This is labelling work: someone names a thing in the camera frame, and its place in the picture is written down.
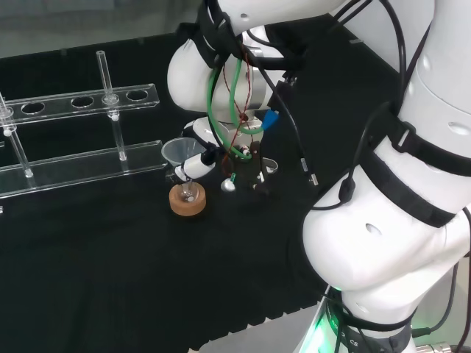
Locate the black cable with metal plug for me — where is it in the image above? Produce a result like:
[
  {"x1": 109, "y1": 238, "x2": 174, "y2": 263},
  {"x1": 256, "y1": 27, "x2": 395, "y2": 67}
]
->
[{"x1": 241, "y1": 31, "x2": 321, "y2": 185}]

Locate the green cable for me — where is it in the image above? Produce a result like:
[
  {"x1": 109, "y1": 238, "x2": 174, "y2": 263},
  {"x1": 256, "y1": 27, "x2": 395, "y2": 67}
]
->
[{"x1": 205, "y1": 58, "x2": 265, "y2": 160}]

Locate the brown cork ring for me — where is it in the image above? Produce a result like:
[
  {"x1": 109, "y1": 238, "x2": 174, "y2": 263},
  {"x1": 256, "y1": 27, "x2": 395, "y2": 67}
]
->
[{"x1": 169, "y1": 183, "x2": 208, "y2": 218}]

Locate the blue cable connector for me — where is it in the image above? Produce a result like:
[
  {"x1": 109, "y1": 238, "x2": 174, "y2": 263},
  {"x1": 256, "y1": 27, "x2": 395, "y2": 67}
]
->
[{"x1": 261, "y1": 109, "x2": 280, "y2": 131}]

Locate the clear plastic funnel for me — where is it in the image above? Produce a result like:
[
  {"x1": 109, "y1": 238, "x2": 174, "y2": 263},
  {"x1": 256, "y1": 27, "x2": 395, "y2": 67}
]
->
[{"x1": 161, "y1": 137, "x2": 207, "y2": 193}]

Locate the small glass round-bottom flask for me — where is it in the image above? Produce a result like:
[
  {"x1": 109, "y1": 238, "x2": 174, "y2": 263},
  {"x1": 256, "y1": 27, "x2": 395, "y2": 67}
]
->
[{"x1": 177, "y1": 180, "x2": 198, "y2": 203}]

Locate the clear acrylic funnel stand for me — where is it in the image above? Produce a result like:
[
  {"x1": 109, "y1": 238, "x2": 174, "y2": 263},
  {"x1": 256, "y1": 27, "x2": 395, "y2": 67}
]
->
[{"x1": 0, "y1": 50, "x2": 169, "y2": 202}]

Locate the black bench cloth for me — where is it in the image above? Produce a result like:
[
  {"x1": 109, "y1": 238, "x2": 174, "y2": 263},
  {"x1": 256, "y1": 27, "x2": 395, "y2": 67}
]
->
[{"x1": 0, "y1": 10, "x2": 406, "y2": 353}]

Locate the thin black base cable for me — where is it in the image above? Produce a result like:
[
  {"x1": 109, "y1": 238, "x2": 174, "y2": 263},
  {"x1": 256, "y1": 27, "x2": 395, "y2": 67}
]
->
[{"x1": 410, "y1": 264, "x2": 461, "y2": 338}]

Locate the thin red cable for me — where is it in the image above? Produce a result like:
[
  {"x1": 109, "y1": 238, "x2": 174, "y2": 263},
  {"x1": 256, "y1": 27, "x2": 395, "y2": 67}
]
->
[{"x1": 219, "y1": 62, "x2": 255, "y2": 178}]

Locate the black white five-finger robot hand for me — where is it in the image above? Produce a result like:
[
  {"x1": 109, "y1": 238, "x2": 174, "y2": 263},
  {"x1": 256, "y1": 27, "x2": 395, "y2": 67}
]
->
[{"x1": 172, "y1": 116, "x2": 275, "y2": 196}]

